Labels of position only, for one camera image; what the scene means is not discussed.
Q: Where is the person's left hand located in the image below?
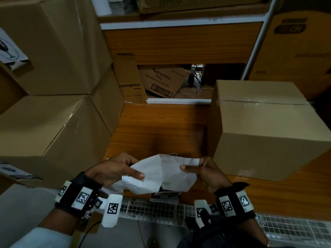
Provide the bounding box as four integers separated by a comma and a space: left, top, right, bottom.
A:
84, 152, 146, 187

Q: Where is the person's right hand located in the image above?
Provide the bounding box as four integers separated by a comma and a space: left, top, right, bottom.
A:
180, 156, 233, 194

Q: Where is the fragile sticker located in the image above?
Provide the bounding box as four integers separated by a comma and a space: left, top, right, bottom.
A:
0, 27, 29, 72
0, 161, 44, 182
103, 153, 201, 195

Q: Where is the stack of fragile stickers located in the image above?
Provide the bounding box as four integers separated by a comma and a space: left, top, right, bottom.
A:
150, 152, 182, 204

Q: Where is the squarish taped cardboard box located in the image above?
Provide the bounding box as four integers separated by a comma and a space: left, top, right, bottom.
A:
208, 80, 331, 182

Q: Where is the medium taped cardboard box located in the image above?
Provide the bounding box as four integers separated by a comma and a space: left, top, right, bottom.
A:
0, 95, 112, 189

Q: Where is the small taped cardboard box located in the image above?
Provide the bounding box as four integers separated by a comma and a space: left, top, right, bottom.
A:
89, 65, 126, 135

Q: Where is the large stapled cardboard box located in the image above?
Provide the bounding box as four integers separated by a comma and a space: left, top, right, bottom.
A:
0, 0, 113, 96

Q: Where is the person's left forearm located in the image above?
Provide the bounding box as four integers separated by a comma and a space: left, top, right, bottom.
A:
39, 208, 79, 236

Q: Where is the person's right forearm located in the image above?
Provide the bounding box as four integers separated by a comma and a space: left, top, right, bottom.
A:
239, 219, 271, 248

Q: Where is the flattened printed cardboard carton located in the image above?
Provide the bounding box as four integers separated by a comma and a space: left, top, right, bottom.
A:
112, 53, 148, 104

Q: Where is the person's white sleeve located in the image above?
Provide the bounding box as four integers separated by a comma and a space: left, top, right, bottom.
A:
10, 227, 73, 248

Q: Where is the barcode printed cardboard box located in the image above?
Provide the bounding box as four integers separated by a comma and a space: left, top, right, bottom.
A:
139, 65, 191, 99

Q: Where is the large cardboard box dark band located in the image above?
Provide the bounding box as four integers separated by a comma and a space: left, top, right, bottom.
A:
249, 11, 331, 100

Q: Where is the large cardboard box white sticker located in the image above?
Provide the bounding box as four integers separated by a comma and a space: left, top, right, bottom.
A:
138, 0, 265, 14

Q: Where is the right wrist tracker band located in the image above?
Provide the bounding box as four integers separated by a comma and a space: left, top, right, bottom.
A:
214, 182, 257, 226

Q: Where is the wrist tracker band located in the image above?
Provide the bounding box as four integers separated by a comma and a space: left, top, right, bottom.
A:
54, 172, 103, 219
214, 182, 257, 226

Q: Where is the left wrist tracker band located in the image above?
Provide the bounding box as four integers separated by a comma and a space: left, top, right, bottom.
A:
54, 172, 103, 219

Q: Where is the stack of grey cards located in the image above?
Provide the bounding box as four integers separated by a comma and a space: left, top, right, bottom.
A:
108, 0, 136, 15

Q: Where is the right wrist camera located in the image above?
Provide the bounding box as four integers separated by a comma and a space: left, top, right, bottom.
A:
185, 199, 217, 231

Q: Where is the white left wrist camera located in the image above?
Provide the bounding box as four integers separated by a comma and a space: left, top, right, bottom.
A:
94, 194, 124, 228

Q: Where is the wire mesh rack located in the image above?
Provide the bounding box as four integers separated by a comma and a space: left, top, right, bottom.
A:
120, 197, 331, 241

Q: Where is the tangle of cables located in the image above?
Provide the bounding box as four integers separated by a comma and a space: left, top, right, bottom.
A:
180, 64, 204, 98

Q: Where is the white frame bar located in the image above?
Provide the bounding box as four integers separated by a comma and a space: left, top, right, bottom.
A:
0, 183, 60, 230

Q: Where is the wooden shelf unit white frame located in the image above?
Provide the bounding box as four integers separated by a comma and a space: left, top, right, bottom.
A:
98, 0, 281, 105

